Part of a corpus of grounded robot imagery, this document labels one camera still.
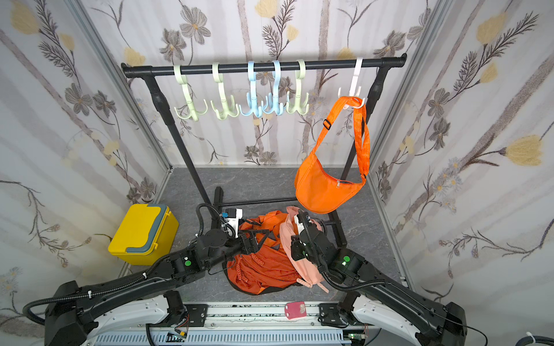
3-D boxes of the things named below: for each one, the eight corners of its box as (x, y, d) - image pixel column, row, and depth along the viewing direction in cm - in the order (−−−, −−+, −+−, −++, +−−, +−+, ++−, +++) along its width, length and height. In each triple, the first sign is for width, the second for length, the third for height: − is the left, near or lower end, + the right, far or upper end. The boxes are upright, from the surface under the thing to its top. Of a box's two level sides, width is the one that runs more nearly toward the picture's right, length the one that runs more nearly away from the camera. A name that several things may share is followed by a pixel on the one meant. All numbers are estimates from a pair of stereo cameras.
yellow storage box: (129, 267, 87) (105, 251, 75) (149, 222, 100) (131, 203, 88) (169, 267, 87) (151, 251, 75) (184, 222, 100) (170, 203, 88)
